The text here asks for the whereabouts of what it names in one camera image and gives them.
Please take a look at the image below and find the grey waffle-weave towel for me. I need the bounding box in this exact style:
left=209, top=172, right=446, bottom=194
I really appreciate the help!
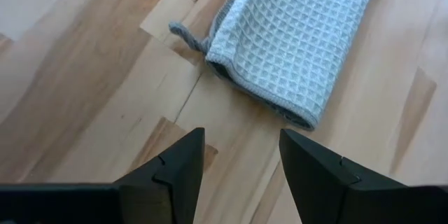
left=168, top=0, right=382, bottom=132

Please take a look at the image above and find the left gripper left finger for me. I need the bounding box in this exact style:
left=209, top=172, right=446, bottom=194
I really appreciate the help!
left=113, top=127, right=206, bottom=224

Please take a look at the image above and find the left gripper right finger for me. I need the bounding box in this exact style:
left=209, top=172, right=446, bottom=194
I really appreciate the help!
left=279, top=128, right=409, bottom=224

